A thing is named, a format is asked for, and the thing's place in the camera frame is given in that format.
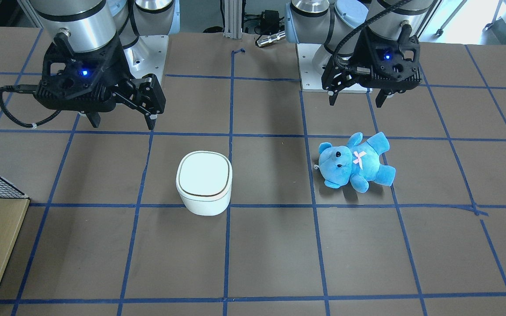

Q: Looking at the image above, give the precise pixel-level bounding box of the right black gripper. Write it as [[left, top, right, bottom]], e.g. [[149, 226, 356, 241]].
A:
[[34, 32, 166, 130]]

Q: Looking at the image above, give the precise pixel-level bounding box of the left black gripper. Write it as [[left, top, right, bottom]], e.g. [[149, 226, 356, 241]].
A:
[[322, 21, 422, 108]]

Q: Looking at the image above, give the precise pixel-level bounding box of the white lidded trash can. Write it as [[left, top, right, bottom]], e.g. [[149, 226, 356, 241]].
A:
[[175, 151, 233, 216]]

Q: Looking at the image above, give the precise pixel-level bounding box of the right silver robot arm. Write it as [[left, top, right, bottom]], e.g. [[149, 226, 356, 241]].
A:
[[31, 0, 180, 130]]

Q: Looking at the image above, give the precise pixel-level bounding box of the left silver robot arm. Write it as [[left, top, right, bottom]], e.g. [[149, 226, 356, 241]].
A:
[[285, 0, 433, 108]]

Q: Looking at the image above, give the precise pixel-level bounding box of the blue teddy bear plush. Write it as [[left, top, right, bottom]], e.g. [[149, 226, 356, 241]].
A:
[[314, 132, 396, 193]]

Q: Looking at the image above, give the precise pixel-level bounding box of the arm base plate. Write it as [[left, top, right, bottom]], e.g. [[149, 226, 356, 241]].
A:
[[296, 43, 372, 93], [124, 35, 169, 83]]

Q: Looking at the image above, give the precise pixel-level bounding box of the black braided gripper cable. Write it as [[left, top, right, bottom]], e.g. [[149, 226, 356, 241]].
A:
[[0, 84, 62, 129]]

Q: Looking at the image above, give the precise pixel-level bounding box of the aluminium frame post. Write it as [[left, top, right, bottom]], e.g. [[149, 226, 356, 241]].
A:
[[220, 0, 245, 40]]

